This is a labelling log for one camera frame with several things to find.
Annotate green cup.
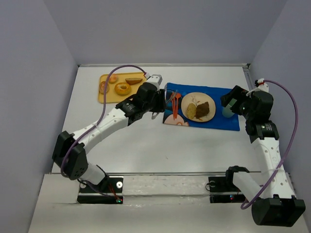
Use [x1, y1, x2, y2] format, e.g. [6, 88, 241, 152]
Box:
[222, 99, 236, 118]

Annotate dark brown bread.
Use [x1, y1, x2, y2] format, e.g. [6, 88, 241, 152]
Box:
[195, 101, 209, 118]

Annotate metal tongs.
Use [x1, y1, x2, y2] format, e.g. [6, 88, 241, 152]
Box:
[151, 89, 179, 120]

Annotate seeded bread slice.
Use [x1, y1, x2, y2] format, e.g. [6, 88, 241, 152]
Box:
[187, 103, 196, 120]

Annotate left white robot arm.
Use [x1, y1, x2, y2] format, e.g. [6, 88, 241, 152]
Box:
[52, 82, 166, 194]

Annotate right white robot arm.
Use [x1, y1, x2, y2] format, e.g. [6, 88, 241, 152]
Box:
[221, 82, 306, 227]

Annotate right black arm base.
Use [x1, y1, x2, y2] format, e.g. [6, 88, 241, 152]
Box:
[205, 176, 245, 204]

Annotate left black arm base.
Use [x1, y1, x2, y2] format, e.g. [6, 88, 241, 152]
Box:
[76, 176, 123, 204]

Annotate half baguette piece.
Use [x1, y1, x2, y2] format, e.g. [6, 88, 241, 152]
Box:
[125, 78, 143, 85]

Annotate blue placemat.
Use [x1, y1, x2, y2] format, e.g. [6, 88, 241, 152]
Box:
[163, 83, 240, 131]

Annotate orange knife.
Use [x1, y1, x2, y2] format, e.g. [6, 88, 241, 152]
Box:
[173, 97, 177, 119]

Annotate bagel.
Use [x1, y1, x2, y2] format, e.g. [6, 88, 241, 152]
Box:
[114, 83, 131, 96]

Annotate orange spoon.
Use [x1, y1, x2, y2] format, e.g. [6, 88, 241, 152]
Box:
[175, 93, 181, 113]

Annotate yellow tray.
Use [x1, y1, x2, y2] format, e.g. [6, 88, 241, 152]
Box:
[98, 71, 150, 104]

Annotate round bun top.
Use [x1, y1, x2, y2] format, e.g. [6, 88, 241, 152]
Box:
[108, 74, 119, 84]

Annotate round bun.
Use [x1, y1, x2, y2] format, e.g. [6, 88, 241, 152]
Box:
[108, 74, 119, 84]
[99, 81, 109, 94]

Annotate round bun left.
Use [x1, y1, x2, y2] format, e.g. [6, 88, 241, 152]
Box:
[99, 81, 109, 94]

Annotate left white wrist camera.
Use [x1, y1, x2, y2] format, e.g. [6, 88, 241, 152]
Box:
[146, 74, 163, 90]

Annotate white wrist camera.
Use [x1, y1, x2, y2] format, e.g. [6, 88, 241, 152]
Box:
[146, 74, 163, 90]
[246, 78, 269, 97]

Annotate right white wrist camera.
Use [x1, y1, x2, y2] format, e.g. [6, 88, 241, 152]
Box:
[246, 78, 269, 97]

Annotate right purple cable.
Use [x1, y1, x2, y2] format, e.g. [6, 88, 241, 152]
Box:
[240, 79, 298, 210]

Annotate metal rail back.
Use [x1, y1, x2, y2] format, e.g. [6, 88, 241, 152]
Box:
[78, 63, 249, 68]

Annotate metal rail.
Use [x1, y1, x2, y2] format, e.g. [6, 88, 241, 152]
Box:
[78, 63, 249, 68]
[104, 170, 263, 176]

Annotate metal rail front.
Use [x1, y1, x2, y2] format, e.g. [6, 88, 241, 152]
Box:
[104, 170, 263, 176]

